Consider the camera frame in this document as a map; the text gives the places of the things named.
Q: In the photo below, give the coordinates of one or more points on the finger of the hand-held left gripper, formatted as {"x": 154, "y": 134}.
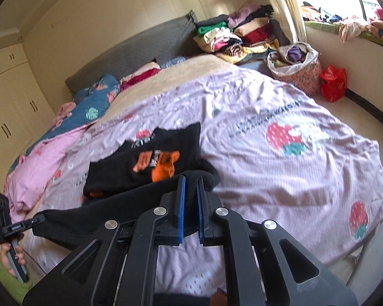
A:
{"x": 28, "y": 223}

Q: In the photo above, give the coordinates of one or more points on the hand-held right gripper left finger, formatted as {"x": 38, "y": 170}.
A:
{"x": 181, "y": 210}

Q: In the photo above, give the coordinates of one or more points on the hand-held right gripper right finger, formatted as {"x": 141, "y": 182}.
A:
{"x": 200, "y": 216}

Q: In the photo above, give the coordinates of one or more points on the black sweater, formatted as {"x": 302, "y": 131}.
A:
{"x": 108, "y": 172}

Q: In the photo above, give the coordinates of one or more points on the floral fabric bag with clothes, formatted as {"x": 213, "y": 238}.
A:
{"x": 301, "y": 73}

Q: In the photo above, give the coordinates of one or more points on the pile of folded clothes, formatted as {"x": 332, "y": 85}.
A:
{"x": 242, "y": 38}

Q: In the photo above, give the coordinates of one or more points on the heap of clothes on windowsill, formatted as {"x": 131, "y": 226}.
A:
{"x": 351, "y": 27}

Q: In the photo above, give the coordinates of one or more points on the person's left hand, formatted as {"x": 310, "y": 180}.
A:
{"x": 7, "y": 259}

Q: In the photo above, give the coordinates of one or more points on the person's right hand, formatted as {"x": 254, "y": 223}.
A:
{"x": 218, "y": 299}

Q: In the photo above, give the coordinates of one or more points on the pink quilt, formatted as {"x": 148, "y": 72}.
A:
{"x": 35, "y": 165}

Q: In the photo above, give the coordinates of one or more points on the person's yellow-green top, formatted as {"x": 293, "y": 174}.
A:
{"x": 9, "y": 288}

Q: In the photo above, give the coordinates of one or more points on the pink strawberry print duvet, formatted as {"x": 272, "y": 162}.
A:
{"x": 274, "y": 181}

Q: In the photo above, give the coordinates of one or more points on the cream wardrobe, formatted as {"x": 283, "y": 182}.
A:
{"x": 12, "y": 102}

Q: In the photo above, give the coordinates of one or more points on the beige blanket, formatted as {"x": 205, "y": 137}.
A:
{"x": 178, "y": 73}

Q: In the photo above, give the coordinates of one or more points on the blue floral quilt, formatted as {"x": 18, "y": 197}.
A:
{"x": 95, "y": 102}

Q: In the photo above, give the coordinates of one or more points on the red and cream pillow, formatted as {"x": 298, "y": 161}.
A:
{"x": 140, "y": 78}

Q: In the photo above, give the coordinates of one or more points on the blue patterned pillow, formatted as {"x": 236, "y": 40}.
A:
{"x": 174, "y": 62}

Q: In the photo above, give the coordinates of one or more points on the grey quilted headboard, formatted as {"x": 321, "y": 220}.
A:
{"x": 131, "y": 47}

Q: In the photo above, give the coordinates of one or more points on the red plastic bag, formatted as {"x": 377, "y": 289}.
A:
{"x": 333, "y": 83}

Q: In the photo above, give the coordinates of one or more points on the green windowsill mat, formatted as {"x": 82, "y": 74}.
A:
{"x": 319, "y": 25}

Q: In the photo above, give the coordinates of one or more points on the cream curtain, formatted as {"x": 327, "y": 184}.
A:
{"x": 287, "y": 6}

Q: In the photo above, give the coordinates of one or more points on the white bed frame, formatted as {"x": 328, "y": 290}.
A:
{"x": 376, "y": 248}

